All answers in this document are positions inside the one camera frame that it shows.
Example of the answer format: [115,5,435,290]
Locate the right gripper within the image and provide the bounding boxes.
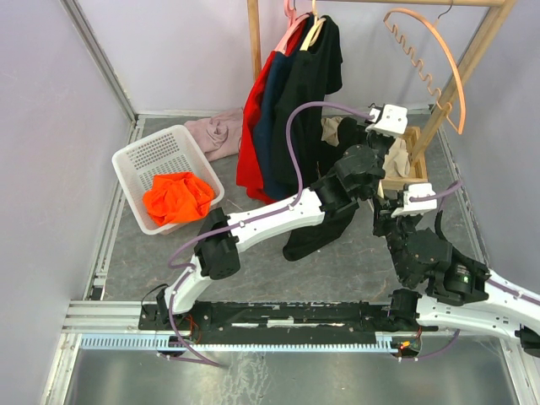
[370,193,417,284]

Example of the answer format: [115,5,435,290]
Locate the black t shirt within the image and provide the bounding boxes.
[283,116,366,262]
[269,14,345,195]

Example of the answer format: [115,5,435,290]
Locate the cream hanger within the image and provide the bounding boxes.
[376,179,386,199]
[300,0,327,51]

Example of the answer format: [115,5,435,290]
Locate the orange t shirt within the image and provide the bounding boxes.
[143,171,215,226]

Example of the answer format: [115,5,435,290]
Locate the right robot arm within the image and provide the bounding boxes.
[372,197,539,357]

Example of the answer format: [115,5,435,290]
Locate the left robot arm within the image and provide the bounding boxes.
[156,128,395,329]

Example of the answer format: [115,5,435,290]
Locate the navy blue t shirt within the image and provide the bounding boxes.
[252,52,292,201]

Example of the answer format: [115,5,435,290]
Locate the red t shirt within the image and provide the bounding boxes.
[236,13,314,204]

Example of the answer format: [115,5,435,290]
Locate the pink hanger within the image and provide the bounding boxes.
[274,0,311,54]

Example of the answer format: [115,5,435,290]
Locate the beige cloth in rack base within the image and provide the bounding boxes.
[318,116,410,178]

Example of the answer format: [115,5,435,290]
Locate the wooden clothes rack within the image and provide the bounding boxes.
[255,1,514,198]

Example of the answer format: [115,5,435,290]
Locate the pink cloth on floor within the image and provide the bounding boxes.
[184,108,243,162]

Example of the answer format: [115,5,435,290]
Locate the white plastic basket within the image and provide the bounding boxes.
[111,125,224,235]

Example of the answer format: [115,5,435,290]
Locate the corner aluminium profile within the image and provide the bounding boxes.
[60,0,138,122]

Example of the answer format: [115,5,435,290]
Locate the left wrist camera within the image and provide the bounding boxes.
[366,104,408,138]

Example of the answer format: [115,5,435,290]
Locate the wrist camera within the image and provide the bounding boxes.
[391,182,438,218]
[366,104,408,138]

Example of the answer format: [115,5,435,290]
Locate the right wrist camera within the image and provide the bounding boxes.
[391,182,438,218]

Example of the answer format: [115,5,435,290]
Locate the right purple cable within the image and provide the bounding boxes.
[398,180,540,362]

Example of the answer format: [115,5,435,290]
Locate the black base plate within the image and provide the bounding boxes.
[138,300,440,343]

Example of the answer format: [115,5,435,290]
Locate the blue cable duct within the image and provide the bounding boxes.
[78,331,402,354]

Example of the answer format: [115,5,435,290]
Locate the aluminium frame rail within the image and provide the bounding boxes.
[40,113,540,405]

